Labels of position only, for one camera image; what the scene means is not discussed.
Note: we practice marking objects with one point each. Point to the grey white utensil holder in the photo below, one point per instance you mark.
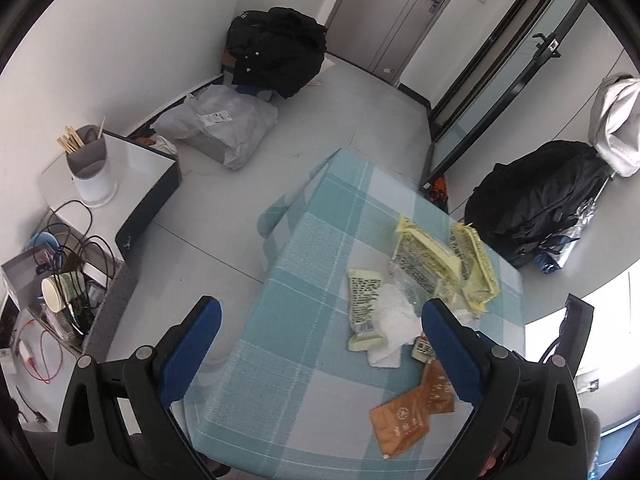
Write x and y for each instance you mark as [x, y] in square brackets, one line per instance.
[92, 180]

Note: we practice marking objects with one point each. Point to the paper cup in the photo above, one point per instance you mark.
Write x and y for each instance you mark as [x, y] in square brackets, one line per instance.
[55, 292]

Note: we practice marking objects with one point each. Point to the grey plastic parcel bag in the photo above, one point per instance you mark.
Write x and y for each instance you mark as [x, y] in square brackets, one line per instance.
[215, 125]

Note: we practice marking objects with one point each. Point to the grey door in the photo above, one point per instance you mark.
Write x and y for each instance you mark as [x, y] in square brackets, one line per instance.
[380, 10]

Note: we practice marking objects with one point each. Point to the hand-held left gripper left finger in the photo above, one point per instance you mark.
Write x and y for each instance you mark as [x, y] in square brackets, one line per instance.
[192, 350]

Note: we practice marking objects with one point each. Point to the wall socket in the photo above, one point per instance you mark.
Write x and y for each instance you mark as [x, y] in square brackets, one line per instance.
[589, 384]

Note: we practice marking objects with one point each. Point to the white charger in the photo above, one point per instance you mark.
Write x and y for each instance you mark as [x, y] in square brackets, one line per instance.
[26, 352]

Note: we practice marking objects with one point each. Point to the black jacket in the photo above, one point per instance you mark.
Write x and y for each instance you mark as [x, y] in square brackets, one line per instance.
[275, 50]

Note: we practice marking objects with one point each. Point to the orange black tool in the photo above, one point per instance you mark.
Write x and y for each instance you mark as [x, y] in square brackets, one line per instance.
[437, 192]

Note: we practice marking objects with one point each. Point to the black backpack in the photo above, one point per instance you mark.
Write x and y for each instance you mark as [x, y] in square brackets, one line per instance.
[540, 200]

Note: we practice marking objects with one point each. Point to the silver blue foil bag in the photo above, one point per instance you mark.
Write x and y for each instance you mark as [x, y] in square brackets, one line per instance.
[575, 240]

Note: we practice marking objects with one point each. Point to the silver grey jacket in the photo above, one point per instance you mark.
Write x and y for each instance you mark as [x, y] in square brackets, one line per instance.
[615, 125]

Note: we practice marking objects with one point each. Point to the grey carton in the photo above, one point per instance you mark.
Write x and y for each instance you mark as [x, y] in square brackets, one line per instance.
[20, 280]

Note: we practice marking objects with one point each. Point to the narrow yellow printed wrapper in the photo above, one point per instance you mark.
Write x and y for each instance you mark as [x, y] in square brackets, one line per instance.
[475, 260]

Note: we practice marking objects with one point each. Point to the blue bowl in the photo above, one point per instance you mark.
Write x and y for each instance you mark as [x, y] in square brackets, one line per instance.
[40, 245]

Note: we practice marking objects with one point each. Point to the small orange sachet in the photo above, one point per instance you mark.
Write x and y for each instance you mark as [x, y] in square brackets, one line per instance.
[435, 385]

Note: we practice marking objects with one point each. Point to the white box with dark side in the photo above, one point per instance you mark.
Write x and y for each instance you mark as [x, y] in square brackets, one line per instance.
[135, 170]

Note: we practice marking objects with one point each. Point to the black chair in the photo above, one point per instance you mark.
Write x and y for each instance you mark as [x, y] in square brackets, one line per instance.
[575, 320]

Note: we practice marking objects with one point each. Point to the teal checked tablecloth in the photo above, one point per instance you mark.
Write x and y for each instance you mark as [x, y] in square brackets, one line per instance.
[300, 310]

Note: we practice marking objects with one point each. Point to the bundle of wooden chopsticks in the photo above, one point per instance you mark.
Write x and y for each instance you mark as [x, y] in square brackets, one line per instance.
[72, 140]

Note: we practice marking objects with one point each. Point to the glass door with black frame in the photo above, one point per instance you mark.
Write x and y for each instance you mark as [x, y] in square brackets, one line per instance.
[500, 85]

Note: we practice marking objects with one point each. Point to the brown cardboard box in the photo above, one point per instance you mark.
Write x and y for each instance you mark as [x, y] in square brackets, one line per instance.
[150, 142]

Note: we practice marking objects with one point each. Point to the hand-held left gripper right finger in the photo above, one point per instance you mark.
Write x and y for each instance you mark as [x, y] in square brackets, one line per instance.
[450, 350]

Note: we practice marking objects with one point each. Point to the large orange sachet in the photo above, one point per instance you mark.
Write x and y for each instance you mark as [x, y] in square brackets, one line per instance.
[400, 420]

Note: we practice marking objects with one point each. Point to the large yellow printed wrapper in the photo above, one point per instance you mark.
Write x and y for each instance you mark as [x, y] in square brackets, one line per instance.
[425, 255]

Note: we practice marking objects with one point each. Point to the pale green snack wrapper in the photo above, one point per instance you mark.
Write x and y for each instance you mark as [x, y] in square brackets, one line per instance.
[362, 300]

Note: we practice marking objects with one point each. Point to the crumpled white tissue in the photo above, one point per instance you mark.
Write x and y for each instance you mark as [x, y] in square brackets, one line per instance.
[395, 325]

